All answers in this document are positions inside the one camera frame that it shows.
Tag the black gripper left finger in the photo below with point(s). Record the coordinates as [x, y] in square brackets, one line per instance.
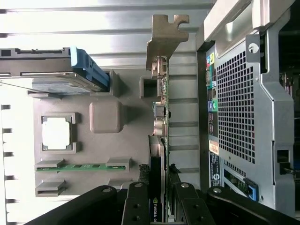
[138, 206]

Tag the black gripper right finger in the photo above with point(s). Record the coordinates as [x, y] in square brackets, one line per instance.
[187, 206]

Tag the grey parts rack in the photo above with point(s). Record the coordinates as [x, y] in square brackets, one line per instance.
[136, 145]

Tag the blue case latch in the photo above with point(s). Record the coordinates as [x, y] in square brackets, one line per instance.
[252, 189]

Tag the green RAM stick with label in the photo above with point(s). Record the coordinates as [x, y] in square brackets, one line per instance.
[82, 167]

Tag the silver CPU chip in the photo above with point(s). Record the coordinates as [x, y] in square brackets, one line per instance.
[56, 133]

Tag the open black PC case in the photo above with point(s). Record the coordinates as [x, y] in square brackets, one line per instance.
[234, 105]

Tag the hard disk with blue carrier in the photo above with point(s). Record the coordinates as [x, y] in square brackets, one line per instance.
[89, 68]

